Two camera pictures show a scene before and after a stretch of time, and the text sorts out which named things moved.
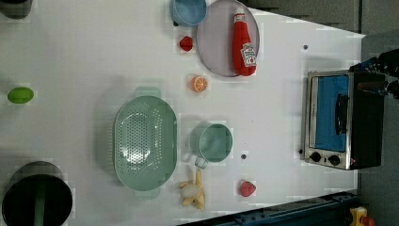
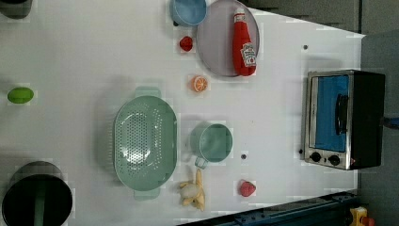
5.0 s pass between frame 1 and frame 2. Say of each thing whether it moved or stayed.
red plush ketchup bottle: stayed
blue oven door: stayed
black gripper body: moved
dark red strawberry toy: stayed
